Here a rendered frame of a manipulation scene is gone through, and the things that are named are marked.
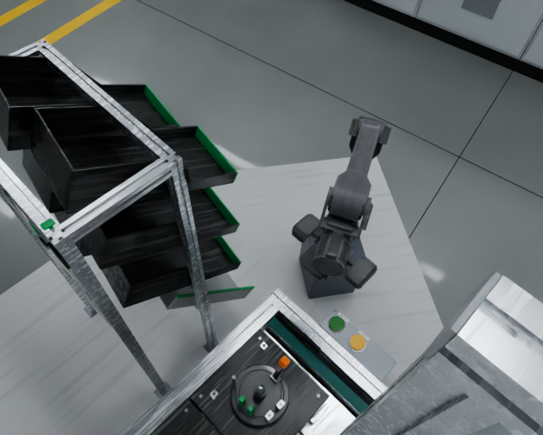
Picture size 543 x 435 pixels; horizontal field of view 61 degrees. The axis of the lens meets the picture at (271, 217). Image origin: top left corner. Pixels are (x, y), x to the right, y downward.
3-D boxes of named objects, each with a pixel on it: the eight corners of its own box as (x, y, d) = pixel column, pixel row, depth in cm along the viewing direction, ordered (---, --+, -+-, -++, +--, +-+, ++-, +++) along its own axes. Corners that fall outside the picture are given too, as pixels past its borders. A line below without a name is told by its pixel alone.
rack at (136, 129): (142, 263, 141) (45, 33, 74) (223, 346, 128) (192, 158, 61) (83, 308, 133) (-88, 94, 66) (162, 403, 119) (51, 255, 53)
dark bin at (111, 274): (208, 228, 111) (217, 206, 106) (237, 268, 105) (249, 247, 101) (94, 258, 92) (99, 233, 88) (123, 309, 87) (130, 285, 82)
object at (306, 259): (320, 230, 91) (297, 250, 88) (348, 254, 88) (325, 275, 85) (316, 246, 96) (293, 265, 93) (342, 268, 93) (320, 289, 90)
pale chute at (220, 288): (218, 261, 128) (228, 251, 127) (244, 298, 123) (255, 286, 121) (139, 265, 105) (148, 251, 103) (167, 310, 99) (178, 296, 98)
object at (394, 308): (374, 159, 172) (375, 154, 169) (472, 413, 124) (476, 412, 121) (184, 181, 163) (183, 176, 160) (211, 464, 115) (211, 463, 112)
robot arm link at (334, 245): (331, 182, 81) (312, 236, 75) (376, 195, 80) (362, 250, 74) (322, 217, 91) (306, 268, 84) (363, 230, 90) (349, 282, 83)
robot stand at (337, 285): (342, 252, 146) (353, 217, 129) (353, 292, 139) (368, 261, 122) (299, 258, 144) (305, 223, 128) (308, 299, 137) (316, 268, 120)
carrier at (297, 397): (260, 330, 122) (261, 312, 111) (329, 397, 113) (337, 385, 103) (189, 398, 112) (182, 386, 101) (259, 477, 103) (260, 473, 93)
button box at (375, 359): (331, 315, 130) (335, 306, 125) (392, 368, 122) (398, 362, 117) (315, 332, 127) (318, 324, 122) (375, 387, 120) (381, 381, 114)
